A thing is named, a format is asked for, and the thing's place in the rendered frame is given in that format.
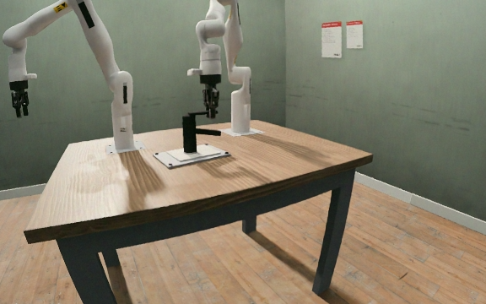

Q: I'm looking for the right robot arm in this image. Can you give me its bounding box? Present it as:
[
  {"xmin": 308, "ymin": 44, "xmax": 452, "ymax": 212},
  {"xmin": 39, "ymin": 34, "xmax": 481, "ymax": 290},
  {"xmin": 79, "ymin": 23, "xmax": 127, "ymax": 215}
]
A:
[{"xmin": 3, "ymin": 0, "xmax": 134, "ymax": 149}]

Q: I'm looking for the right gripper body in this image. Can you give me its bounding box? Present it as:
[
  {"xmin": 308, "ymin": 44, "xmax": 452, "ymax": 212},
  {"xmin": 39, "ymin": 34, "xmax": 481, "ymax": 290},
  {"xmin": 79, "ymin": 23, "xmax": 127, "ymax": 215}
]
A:
[{"xmin": 9, "ymin": 80, "xmax": 28, "ymax": 100}]

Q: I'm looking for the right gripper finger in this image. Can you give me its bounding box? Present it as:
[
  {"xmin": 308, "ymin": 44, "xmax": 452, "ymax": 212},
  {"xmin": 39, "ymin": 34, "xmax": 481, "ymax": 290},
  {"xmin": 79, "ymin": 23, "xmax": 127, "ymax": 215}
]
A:
[
  {"xmin": 21, "ymin": 91, "xmax": 29, "ymax": 116},
  {"xmin": 11, "ymin": 91, "xmax": 24, "ymax": 118}
]

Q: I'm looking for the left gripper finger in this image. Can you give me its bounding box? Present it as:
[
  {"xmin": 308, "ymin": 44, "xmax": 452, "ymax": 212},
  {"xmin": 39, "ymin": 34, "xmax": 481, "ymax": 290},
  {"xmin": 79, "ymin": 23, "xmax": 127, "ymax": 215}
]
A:
[
  {"xmin": 202, "ymin": 90, "xmax": 209, "ymax": 118},
  {"xmin": 206, "ymin": 88, "xmax": 219, "ymax": 120}
]

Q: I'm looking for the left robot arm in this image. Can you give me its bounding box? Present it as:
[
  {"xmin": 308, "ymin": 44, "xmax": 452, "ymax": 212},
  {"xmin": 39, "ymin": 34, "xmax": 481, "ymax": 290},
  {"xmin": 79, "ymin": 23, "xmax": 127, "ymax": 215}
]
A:
[{"xmin": 187, "ymin": 0, "xmax": 251, "ymax": 133}]

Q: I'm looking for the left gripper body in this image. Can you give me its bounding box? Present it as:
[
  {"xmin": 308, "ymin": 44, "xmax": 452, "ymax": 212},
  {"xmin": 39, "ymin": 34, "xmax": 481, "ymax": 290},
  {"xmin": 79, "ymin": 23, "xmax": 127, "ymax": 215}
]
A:
[{"xmin": 200, "ymin": 74, "xmax": 221, "ymax": 99}]

